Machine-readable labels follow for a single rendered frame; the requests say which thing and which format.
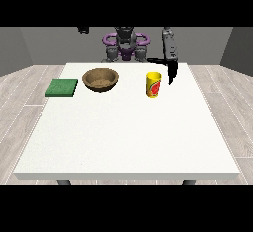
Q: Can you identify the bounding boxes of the yellow cup with melon print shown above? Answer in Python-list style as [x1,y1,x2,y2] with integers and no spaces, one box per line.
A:
[145,71,163,99]

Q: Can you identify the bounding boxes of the grey robot trunk purple rings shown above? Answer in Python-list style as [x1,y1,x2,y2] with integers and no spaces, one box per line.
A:
[101,27,152,64]

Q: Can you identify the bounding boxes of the brown wooden bowl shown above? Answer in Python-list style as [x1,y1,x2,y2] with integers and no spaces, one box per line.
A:
[81,67,120,93]

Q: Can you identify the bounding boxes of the green square pad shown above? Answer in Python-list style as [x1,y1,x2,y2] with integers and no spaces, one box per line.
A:
[44,78,79,98]

